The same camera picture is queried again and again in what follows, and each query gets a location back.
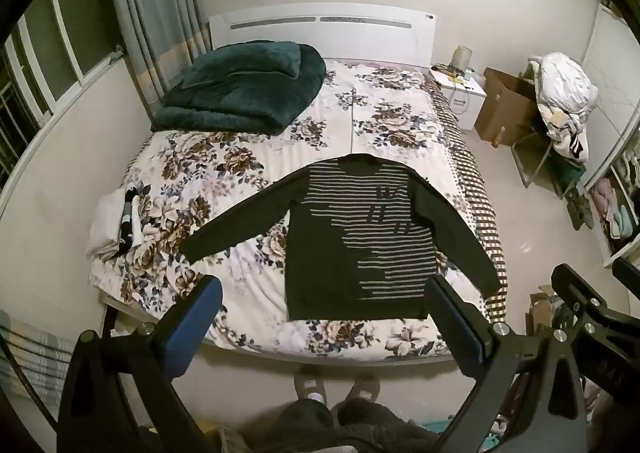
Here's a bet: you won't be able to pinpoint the dark striped long-sleeve sweater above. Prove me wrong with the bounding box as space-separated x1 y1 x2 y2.
181 153 502 321

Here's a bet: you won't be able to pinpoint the white bed headboard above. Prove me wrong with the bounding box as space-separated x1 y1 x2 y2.
208 10 437 69

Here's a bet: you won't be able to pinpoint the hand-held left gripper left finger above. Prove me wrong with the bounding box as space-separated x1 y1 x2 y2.
57 274 224 453

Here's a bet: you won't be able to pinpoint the metal frame chair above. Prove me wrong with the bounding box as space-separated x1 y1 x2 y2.
511 123 586 196

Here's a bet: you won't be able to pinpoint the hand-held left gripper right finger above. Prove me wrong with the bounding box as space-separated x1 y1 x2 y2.
424 274 587 453

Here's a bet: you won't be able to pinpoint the striped grey cloth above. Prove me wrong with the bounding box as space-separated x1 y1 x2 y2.
0 310 76 399

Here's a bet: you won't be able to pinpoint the dark green plush blanket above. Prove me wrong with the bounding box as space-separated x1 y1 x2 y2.
151 40 327 136

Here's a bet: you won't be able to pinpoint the pair of grey floor slippers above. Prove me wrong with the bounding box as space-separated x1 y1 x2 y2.
567 186 596 231

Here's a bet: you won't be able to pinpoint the pile of white clothes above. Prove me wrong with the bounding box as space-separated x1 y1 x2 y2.
532 52 599 163

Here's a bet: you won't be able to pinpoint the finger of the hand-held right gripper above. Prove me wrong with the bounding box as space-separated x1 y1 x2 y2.
611 257 640 282
550 263 601 341

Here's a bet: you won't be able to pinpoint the small cardboard box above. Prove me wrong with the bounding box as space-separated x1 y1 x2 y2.
525 285 566 340

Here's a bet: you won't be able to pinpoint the black and white folded cloth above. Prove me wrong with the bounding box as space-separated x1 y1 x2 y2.
117 188 151 251

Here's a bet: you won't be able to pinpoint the person's dark trousers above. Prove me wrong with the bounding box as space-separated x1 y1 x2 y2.
240 398 451 453

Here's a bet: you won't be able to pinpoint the white framed window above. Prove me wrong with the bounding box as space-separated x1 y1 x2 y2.
0 0 126 174

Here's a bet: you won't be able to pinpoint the floral bed sheet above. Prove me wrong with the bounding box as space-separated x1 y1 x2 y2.
87 58 508 366

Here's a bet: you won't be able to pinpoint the white open wardrobe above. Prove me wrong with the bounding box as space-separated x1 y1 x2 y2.
580 0 640 269

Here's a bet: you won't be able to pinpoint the white nightstand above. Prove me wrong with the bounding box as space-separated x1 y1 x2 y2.
431 66 488 134

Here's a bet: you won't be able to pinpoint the large brown cardboard box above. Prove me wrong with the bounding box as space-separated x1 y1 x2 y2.
474 67 542 146

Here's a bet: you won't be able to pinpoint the grey green curtain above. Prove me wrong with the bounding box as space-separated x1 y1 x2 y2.
102 0 211 121

